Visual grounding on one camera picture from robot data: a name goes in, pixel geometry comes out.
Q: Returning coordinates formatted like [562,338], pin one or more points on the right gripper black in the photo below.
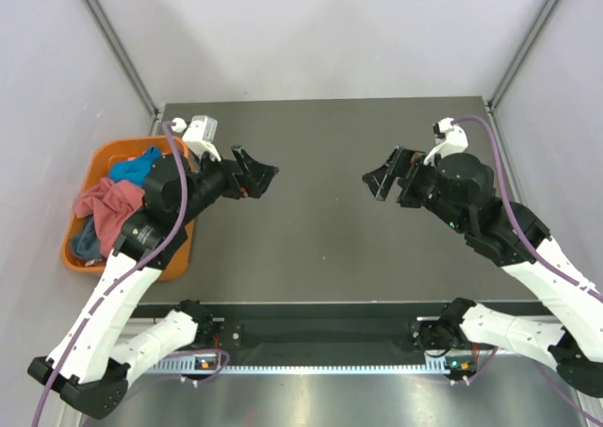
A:
[402,162]

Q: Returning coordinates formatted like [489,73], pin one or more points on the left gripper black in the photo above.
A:
[259,175]

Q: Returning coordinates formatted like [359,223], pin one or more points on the pink t shirt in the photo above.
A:
[110,204]

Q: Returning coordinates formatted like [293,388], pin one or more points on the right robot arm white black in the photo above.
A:
[459,190]

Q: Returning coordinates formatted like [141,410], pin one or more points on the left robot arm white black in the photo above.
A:
[90,369]

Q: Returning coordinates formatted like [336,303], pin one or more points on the orange plastic bin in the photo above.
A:
[113,152]

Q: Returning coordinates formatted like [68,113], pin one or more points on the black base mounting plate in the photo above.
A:
[328,334]

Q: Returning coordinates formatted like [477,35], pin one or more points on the grey blue t shirt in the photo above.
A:
[85,243]

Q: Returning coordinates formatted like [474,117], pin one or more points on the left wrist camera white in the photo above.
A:
[198,135]

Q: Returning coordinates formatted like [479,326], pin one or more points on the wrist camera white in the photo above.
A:
[198,135]
[449,138]

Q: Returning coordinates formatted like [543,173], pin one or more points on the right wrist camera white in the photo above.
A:
[449,138]

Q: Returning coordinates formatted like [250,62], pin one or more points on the left aluminium frame post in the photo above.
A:
[121,56]

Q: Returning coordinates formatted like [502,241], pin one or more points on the aluminium frame post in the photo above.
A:
[121,56]
[537,26]

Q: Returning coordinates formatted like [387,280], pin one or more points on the slotted cable duct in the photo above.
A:
[207,364]

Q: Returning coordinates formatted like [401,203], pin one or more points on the right aluminium frame post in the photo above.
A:
[537,26]

